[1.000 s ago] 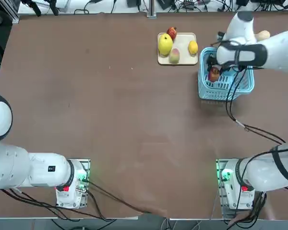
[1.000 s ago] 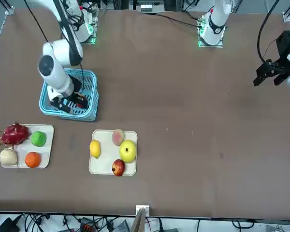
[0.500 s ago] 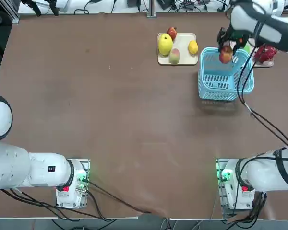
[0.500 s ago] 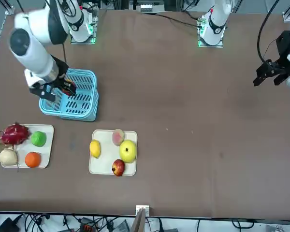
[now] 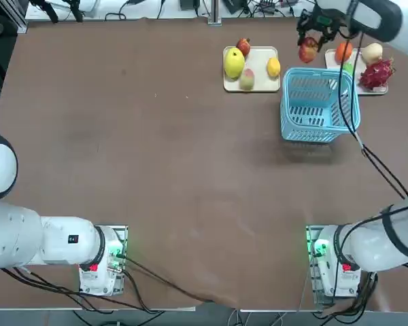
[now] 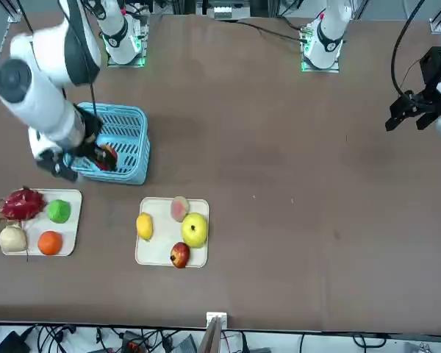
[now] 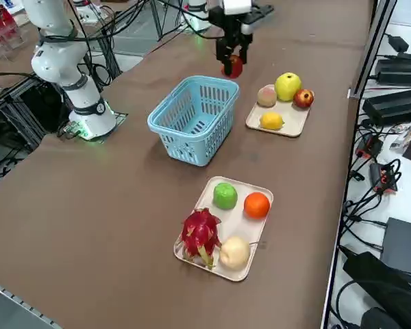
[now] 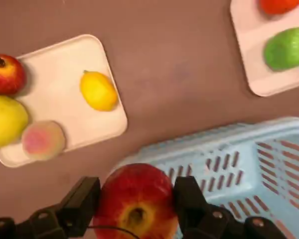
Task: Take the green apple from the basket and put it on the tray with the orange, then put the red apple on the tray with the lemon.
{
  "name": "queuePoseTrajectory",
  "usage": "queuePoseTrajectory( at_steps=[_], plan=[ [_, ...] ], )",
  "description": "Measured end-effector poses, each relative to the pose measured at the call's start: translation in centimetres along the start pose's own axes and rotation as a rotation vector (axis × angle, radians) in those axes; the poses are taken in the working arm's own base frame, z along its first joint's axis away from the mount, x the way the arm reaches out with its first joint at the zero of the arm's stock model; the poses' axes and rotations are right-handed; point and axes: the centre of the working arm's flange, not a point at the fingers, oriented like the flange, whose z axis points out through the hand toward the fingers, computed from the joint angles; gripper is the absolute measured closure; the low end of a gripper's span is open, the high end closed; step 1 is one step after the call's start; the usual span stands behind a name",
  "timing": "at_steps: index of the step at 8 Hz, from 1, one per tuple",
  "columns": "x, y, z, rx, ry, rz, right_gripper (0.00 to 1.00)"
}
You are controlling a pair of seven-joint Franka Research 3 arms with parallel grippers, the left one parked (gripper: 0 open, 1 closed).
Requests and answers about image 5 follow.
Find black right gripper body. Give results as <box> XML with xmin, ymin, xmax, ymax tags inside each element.
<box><xmin>299</xmin><ymin>6</ymin><xmax>343</xmax><ymax>34</ymax></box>

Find red yellow apple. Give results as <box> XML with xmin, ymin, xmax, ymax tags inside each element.
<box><xmin>298</xmin><ymin>36</ymin><xmax>320</xmax><ymax>64</ymax></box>

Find orange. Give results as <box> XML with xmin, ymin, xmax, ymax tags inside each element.
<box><xmin>335</xmin><ymin>41</ymin><xmax>354</xmax><ymax>64</ymax></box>

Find beige tray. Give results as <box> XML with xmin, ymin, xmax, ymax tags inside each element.
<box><xmin>222</xmin><ymin>46</ymin><xmax>281</xmax><ymax>93</ymax></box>
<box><xmin>324</xmin><ymin>48</ymin><xmax>389</xmax><ymax>97</ymax></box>

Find yellow lemon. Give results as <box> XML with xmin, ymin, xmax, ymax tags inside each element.
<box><xmin>267</xmin><ymin>57</ymin><xmax>282</xmax><ymax>79</ymax></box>

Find light blue plastic basket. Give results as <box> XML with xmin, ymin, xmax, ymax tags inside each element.
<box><xmin>280</xmin><ymin>67</ymin><xmax>361</xmax><ymax>142</ymax></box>

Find pale cream pear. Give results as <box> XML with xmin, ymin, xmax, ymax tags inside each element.
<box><xmin>360</xmin><ymin>43</ymin><xmax>384</xmax><ymax>66</ymax></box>

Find dark red pomegranate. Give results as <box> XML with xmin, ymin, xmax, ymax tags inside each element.
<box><xmin>236</xmin><ymin>37</ymin><xmax>252</xmax><ymax>58</ymax></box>

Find red dragon fruit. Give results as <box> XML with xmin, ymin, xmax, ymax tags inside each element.
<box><xmin>359</xmin><ymin>57</ymin><xmax>396</xmax><ymax>91</ymax></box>

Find pink green peach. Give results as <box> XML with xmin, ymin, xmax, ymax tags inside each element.
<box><xmin>239</xmin><ymin>69</ymin><xmax>256</xmax><ymax>91</ymax></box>

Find black tripod legs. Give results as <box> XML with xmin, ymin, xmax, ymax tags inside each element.
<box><xmin>29</xmin><ymin>0</ymin><xmax>85</xmax><ymax>24</ymax></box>

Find aluminium frame post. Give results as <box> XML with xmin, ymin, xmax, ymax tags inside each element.
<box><xmin>207</xmin><ymin>0</ymin><xmax>222</xmax><ymax>26</ymax></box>

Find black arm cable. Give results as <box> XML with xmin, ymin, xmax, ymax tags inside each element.
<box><xmin>337</xmin><ymin>29</ymin><xmax>408</xmax><ymax>200</ymax></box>

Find black base cable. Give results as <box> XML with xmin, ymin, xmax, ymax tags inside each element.
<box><xmin>122</xmin><ymin>256</ymin><xmax>216</xmax><ymax>304</ymax></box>

